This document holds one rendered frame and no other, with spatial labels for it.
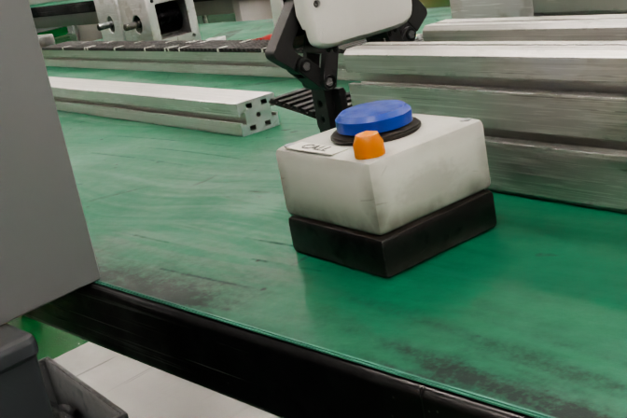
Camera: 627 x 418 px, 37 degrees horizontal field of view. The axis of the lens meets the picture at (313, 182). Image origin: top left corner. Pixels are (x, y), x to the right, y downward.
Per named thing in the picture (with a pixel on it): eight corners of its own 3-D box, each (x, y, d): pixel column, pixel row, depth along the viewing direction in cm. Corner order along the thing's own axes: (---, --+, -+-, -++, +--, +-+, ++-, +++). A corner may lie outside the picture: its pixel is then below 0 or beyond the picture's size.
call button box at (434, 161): (292, 252, 52) (270, 142, 50) (419, 197, 57) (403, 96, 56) (387, 281, 46) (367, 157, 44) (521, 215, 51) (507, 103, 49)
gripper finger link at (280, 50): (316, -42, 68) (352, 21, 70) (243, 21, 65) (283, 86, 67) (326, -44, 67) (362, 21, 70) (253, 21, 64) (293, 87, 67)
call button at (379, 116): (325, 151, 50) (318, 115, 50) (381, 131, 52) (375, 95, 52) (374, 159, 47) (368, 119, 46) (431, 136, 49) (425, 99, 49)
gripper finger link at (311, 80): (313, 48, 70) (328, 136, 72) (277, 59, 68) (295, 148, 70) (339, 49, 67) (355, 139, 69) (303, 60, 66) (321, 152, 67)
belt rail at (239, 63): (41, 65, 169) (37, 49, 168) (62, 61, 171) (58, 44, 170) (402, 83, 93) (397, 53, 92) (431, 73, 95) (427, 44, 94)
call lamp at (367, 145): (348, 158, 46) (343, 133, 45) (371, 148, 47) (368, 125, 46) (368, 160, 45) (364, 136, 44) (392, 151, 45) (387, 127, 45)
